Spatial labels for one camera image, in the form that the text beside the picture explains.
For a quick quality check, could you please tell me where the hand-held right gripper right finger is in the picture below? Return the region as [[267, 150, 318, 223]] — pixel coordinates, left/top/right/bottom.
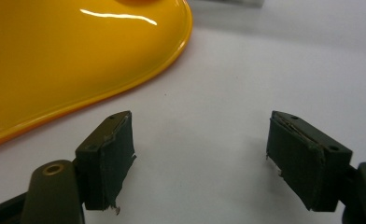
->
[[265, 110, 354, 213]]

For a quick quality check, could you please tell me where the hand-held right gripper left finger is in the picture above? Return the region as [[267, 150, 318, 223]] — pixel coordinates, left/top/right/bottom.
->
[[74, 110, 137, 217]]

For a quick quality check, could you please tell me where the yellow plate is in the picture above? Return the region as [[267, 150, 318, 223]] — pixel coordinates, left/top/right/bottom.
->
[[0, 0, 194, 152]]

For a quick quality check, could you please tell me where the grey box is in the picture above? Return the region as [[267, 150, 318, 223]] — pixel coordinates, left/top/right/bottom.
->
[[189, 0, 265, 8]]

